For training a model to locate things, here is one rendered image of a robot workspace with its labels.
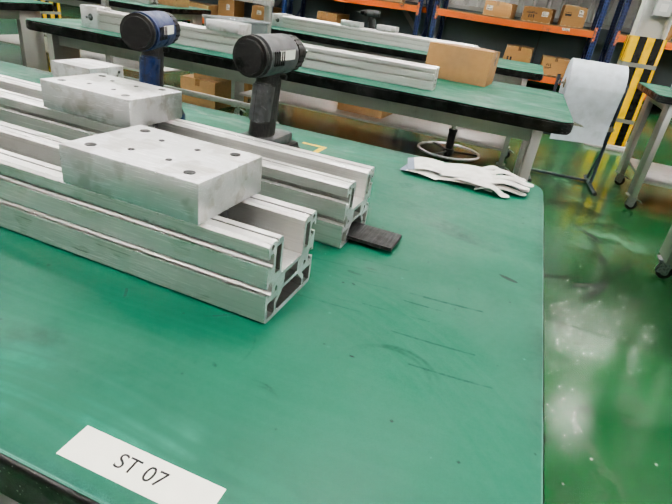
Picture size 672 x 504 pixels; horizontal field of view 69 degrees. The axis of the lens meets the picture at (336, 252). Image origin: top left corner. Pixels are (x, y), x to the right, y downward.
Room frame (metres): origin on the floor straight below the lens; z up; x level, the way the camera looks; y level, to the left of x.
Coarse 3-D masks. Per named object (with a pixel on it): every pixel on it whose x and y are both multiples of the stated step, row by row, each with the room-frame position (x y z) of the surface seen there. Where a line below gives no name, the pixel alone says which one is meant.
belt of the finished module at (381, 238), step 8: (352, 224) 0.62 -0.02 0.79; (360, 224) 0.62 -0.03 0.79; (352, 232) 0.59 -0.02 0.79; (360, 232) 0.60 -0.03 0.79; (368, 232) 0.60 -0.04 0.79; (376, 232) 0.60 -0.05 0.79; (384, 232) 0.61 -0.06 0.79; (392, 232) 0.61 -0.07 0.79; (360, 240) 0.57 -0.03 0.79; (368, 240) 0.58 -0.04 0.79; (376, 240) 0.58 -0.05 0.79; (384, 240) 0.58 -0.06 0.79; (392, 240) 0.59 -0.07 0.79; (384, 248) 0.56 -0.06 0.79; (392, 248) 0.57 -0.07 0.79
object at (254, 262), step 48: (0, 144) 0.58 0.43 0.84; (48, 144) 0.56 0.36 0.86; (0, 192) 0.48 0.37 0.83; (48, 192) 0.47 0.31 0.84; (48, 240) 0.46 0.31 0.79; (96, 240) 0.44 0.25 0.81; (144, 240) 0.42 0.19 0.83; (192, 240) 0.41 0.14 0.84; (240, 240) 0.39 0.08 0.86; (288, 240) 0.45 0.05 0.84; (192, 288) 0.40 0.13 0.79; (240, 288) 0.39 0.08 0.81; (288, 288) 0.44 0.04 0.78
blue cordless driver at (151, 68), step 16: (128, 16) 0.85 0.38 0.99; (144, 16) 0.85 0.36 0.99; (160, 16) 0.91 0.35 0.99; (128, 32) 0.84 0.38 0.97; (144, 32) 0.85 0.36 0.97; (160, 32) 0.87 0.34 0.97; (176, 32) 0.96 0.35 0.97; (144, 48) 0.85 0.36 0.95; (160, 48) 0.91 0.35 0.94; (144, 64) 0.88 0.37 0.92; (160, 64) 0.90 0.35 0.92; (144, 80) 0.87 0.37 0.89; (160, 80) 0.90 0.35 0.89
